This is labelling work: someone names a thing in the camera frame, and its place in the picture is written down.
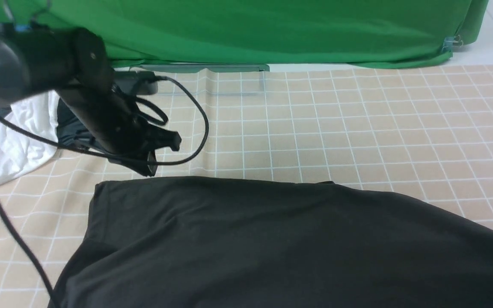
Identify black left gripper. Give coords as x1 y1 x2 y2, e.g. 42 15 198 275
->
107 122 182 177

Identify dark gray long sleeve shirt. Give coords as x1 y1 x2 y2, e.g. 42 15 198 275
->
54 177 493 308

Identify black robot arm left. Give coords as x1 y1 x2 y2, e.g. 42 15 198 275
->
0 24 182 177

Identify white crumpled shirt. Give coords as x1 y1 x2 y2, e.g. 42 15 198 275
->
0 91 60 185

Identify dark gray crumpled garment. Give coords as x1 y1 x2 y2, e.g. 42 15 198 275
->
56 99 101 151

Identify green backdrop cloth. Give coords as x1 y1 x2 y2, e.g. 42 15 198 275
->
0 0 489 70

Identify beige grid tablecloth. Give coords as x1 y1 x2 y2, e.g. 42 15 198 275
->
0 65 493 308

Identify metal binder clip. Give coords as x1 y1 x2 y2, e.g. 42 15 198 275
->
441 35 464 53

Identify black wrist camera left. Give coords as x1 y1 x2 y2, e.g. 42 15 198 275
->
114 71 166 96

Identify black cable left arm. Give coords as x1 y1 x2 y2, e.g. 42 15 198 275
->
0 0 209 308

